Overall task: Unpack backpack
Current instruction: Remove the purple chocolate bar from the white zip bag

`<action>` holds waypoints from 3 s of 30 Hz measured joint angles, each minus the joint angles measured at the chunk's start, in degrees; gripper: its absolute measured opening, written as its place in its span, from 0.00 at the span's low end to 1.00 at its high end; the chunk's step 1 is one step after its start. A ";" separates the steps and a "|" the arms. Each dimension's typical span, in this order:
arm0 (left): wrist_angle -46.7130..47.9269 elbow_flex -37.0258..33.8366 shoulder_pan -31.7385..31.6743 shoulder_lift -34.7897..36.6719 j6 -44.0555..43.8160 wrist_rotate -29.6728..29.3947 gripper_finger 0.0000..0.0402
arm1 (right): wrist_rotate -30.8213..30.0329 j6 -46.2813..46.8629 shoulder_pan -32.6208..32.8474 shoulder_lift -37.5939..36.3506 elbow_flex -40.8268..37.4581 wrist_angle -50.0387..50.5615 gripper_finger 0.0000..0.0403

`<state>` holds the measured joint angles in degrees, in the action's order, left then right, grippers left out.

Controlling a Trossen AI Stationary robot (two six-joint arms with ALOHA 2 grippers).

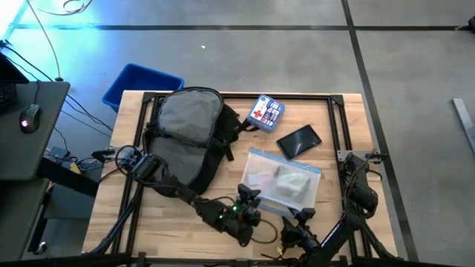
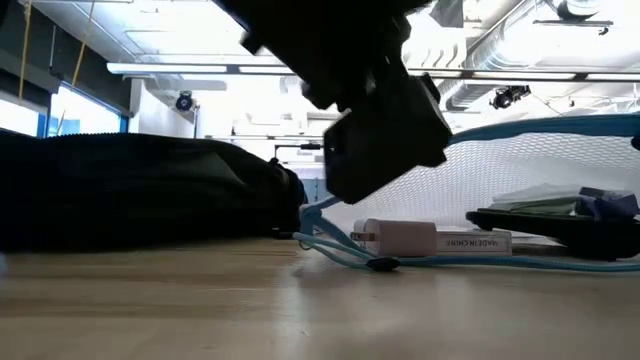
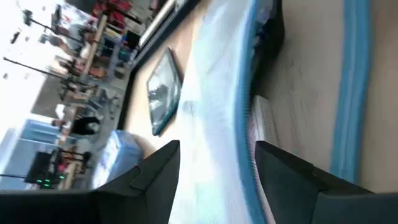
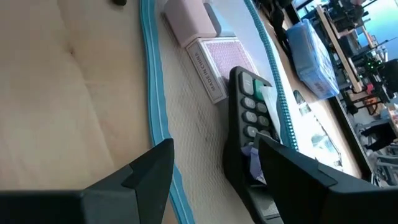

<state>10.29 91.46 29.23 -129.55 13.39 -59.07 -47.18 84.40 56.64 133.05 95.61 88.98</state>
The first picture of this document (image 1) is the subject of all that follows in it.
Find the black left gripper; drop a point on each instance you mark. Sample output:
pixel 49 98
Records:
pixel 243 220

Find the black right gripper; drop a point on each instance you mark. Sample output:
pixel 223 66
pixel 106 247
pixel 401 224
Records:
pixel 300 239

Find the clear blue-trimmed zip pouch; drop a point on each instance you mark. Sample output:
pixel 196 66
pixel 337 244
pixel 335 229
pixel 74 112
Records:
pixel 267 193

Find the blue first aid kit box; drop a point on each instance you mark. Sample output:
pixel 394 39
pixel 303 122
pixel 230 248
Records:
pixel 265 113

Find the black and grey backpack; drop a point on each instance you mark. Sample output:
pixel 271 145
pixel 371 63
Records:
pixel 189 111

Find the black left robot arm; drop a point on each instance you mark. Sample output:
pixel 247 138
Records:
pixel 174 185

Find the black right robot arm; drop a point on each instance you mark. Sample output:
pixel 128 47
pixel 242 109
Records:
pixel 363 198

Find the pink sticky note pad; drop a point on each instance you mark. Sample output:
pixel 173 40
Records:
pixel 259 178

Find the blue plastic bin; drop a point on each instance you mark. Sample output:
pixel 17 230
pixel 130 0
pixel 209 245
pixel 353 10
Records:
pixel 141 79

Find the black desk foot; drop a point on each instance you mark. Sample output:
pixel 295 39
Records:
pixel 67 178

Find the black power adapter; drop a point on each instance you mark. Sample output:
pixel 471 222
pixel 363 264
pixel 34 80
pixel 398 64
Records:
pixel 58 153

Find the grey metal bar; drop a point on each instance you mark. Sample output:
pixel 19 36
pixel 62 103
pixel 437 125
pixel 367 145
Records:
pixel 464 118

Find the black caster wheel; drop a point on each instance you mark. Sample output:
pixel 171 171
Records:
pixel 41 247

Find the dark grey desk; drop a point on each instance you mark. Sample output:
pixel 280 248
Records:
pixel 18 219
pixel 22 155

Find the black computer mouse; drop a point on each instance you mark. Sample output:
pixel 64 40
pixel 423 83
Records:
pixel 30 116

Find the black floor object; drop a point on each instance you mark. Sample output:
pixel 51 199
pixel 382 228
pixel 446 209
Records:
pixel 472 24

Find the black laptop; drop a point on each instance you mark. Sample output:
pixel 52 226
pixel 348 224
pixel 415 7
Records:
pixel 11 74

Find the black aluminium rig frame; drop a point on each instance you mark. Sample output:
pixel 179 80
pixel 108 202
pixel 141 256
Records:
pixel 315 97

